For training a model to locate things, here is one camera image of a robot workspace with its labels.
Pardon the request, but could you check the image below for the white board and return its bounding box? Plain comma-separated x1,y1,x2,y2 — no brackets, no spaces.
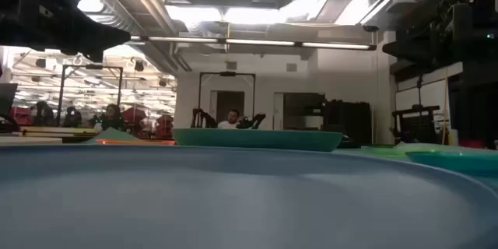
395,79,449,133

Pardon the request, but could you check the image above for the dark wall panel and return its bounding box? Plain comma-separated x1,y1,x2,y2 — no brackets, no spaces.
282,92,326,130

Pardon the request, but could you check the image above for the cyan translucent plastic plate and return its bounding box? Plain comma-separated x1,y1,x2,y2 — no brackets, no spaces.
405,150,498,177

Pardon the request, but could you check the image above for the dark monitor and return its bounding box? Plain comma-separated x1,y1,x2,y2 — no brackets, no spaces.
0,82,19,120

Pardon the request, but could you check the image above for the person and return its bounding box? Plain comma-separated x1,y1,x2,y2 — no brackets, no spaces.
216,108,245,130
93,103,128,133
31,100,56,128
63,105,83,128

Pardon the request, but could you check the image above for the black equipment cart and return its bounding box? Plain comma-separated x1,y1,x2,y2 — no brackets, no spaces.
391,104,441,145

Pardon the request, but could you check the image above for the teal bowl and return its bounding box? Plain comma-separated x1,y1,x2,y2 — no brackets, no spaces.
171,127,343,153

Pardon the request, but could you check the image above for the wooden workbench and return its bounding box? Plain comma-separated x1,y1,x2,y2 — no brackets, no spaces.
0,125,98,144

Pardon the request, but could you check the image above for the red machine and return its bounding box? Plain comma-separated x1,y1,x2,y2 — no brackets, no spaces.
120,107,148,138
154,114,175,140

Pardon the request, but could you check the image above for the large blue plastic plate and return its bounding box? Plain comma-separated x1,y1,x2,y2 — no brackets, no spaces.
0,143,498,249

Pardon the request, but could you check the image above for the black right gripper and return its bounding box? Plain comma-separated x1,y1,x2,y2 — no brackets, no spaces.
383,0,479,71

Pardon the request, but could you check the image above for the light green translucent plate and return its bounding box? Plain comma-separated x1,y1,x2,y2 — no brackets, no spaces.
360,142,498,160

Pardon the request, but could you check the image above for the cream plastic plate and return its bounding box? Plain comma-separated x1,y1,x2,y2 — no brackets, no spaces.
0,135,63,147

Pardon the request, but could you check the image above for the black cabinet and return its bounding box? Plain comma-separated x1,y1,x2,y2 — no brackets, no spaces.
322,100,374,149

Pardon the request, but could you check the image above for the long ceiling light bar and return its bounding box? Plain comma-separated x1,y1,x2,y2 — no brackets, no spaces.
130,35,377,51

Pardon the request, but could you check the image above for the orange translucent plastic plate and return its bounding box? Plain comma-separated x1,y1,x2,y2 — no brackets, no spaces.
95,138,177,146

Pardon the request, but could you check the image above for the black gantry frame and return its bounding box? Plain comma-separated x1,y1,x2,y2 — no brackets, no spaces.
57,64,125,128
198,71,257,128

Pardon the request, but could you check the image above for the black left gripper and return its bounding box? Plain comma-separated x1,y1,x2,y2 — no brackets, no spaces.
15,0,132,63

